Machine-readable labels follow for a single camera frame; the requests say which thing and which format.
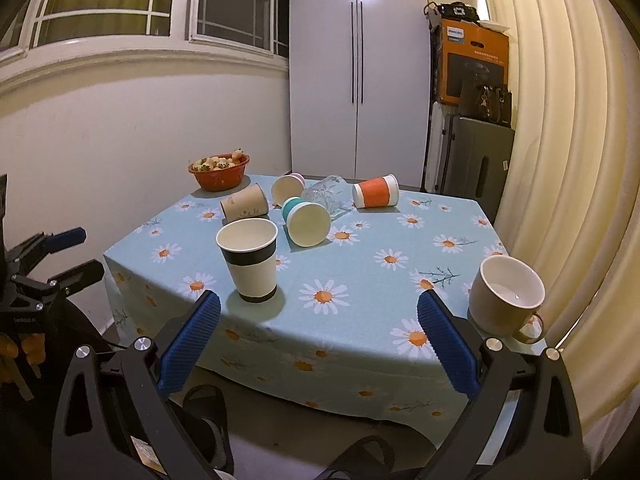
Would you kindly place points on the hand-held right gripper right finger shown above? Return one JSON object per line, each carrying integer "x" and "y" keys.
{"x": 447, "y": 342}

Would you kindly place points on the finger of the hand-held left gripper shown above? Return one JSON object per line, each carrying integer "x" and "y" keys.
{"x": 67, "y": 238}
{"x": 80, "y": 272}

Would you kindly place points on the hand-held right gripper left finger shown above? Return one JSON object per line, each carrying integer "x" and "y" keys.
{"x": 192, "y": 342}

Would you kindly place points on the teal white paper cup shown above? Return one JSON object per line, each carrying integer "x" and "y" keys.
{"x": 307, "y": 225}

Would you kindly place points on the black banded white paper cup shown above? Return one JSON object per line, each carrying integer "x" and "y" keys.
{"x": 252, "y": 270}

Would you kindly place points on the brown paper cup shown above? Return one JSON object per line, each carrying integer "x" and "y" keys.
{"x": 245, "y": 205}

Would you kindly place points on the orange white paper cup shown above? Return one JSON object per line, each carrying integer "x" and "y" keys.
{"x": 375, "y": 192}

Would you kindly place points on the pink paper cup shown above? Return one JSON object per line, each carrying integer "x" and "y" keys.
{"x": 286, "y": 189}

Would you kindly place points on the clear glass cup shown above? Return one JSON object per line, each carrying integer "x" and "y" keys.
{"x": 327, "y": 195}

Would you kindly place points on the person's left hand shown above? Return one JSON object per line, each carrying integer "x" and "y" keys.
{"x": 32, "y": 352}

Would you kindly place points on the beige ceramic mug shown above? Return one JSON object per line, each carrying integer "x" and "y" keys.
{"x": 495, "y": 310}

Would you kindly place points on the black slipper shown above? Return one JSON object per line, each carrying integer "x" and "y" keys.
{"x": 372, "y": 457}
{"x": 207, "y": 425}

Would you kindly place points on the blue daisy tablecloth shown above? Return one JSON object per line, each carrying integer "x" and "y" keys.
{"x": 350, "y": 320}

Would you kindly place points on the red plastic basket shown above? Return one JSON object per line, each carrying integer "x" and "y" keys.
{"x": 217, "y": 179}

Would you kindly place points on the pile of pale fruits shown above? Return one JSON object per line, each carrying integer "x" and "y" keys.
{"x": 220, "y": 162}

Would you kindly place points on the grey suitcase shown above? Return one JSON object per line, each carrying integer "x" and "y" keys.
{"x": 475, "y": 160}

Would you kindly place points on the white suitcase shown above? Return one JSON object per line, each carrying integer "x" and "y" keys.
{"x": 434, "y": 150}

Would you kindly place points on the white framed window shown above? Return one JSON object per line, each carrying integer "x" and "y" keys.
{"x": 180, "y": 25}

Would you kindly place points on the cream curtain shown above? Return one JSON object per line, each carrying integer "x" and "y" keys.
{"x": 570, "y": 135}

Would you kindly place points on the black handbag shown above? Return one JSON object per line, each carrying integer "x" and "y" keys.
{"x": 487, "y": 102}

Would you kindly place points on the orange cardboard box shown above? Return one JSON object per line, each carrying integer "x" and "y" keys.
{"x": 472, "y": 60}

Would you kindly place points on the white wardrobe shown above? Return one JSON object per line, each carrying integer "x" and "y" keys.
{"x": 325, "y": 85}

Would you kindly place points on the black camera bag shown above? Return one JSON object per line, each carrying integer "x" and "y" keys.
{"x": 452, "y": 11}

